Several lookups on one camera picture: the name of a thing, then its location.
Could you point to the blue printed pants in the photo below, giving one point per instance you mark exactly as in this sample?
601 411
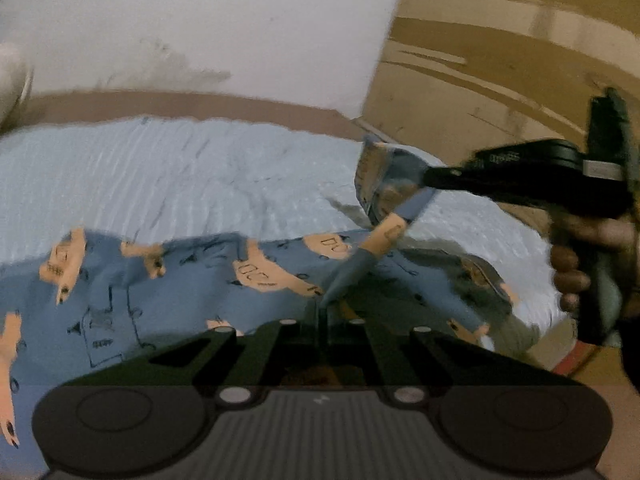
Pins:
175 280

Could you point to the brown patterned wooden wardrobe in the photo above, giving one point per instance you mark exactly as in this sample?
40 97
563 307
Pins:
500 35

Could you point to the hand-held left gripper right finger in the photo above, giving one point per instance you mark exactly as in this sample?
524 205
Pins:
355 345

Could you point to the person's right hand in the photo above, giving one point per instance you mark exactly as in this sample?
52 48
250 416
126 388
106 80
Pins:
570 265

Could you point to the rolled beige blanket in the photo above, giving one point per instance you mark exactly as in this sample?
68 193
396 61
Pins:
12 85

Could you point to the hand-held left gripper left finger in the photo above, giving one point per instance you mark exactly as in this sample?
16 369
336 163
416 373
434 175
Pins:
295 340

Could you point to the brown wooden bed frame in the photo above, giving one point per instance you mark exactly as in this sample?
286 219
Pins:
200 105

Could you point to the light blue striped bed sheet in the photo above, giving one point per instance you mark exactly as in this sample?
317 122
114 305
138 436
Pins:
200 175

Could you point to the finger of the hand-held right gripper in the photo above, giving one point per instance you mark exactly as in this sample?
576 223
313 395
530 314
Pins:
450 179

